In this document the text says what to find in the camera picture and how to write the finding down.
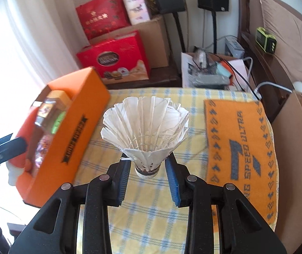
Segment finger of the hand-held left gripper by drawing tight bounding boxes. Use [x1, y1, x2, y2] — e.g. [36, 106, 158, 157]
[0, 135, 28, 170]

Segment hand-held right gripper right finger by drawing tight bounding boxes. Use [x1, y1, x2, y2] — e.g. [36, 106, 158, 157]
[165, 157, 287, 254]

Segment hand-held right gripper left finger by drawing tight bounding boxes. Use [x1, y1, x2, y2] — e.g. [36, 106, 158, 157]
[8, 160, 132, 254]

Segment white feather shuttlecock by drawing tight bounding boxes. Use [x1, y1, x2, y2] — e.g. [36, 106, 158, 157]
[100, 97, 190, 179]

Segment orange cardboard box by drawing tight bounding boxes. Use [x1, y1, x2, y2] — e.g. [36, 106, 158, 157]
[16, 67, 111, 209]

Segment yellow checkered cloth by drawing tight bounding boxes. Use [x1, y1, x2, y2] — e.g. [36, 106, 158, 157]
[73, 87, 276, 254]

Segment small yellow box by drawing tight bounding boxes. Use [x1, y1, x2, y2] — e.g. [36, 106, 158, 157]
[44, 90, 72, 112]

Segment orange printed towel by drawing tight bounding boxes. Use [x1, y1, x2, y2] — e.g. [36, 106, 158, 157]
[203, 99, 280, 224]

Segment white curtain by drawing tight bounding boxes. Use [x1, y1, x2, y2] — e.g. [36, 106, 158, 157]
[0, 0, 88, 149]

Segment open box of clutter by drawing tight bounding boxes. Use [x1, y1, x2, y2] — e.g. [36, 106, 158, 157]
[181, 46, 252, 90]

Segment red gift boxes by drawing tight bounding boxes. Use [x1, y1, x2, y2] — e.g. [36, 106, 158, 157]
[76, 30, 151, 81]

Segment open brown cardboard box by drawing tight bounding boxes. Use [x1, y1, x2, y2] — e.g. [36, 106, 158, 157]
[271, 90, 302, 254]

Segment large brown cardboard carton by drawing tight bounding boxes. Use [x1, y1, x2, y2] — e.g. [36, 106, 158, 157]
[89, 14, 170, 69]

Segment white grey device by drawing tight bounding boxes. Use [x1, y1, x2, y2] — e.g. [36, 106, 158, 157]
[224, 36, 245, 59]

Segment black speaker stand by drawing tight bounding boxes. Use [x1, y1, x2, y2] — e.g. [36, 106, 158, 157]
[172, 12, 187, 53]
[211, 11, 218, 53]

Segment red gift bag gold print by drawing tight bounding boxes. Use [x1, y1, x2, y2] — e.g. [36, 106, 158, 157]
[75, 0, 130, 41]

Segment brown sofa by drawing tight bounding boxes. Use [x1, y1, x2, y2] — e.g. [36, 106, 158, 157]
[238, 0, 302, 122]

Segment green portable radio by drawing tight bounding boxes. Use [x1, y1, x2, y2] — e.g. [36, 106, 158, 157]
[255, 27, 276, 54]

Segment pink tissue pack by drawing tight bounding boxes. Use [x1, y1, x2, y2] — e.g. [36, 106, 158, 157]
[122, 0, 152, 25]

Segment large beige sofa cushion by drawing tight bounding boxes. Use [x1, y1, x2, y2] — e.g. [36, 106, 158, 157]
[257, 0, 302, 93]

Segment black cable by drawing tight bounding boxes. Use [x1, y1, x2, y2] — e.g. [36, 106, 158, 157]
[214, 53, 257, 93]

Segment white charging cable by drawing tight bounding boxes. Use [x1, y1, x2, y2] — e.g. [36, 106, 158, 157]
[242, 57, 293, 101]

